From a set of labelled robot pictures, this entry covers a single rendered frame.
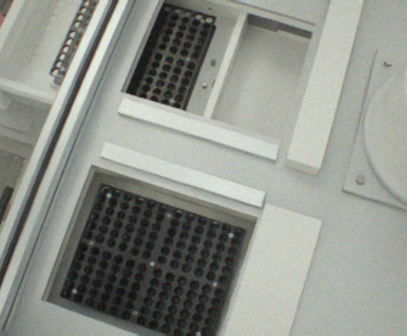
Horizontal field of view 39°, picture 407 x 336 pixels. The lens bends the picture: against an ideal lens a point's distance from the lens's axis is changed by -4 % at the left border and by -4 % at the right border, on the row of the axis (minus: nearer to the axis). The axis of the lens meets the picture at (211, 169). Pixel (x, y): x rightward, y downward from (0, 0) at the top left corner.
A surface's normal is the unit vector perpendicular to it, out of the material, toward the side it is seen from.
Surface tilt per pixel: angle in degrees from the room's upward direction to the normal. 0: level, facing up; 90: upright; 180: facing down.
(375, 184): 0
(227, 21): 90
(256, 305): 0
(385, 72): 0
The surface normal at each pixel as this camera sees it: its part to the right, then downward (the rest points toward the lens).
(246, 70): 0.00, -0.28
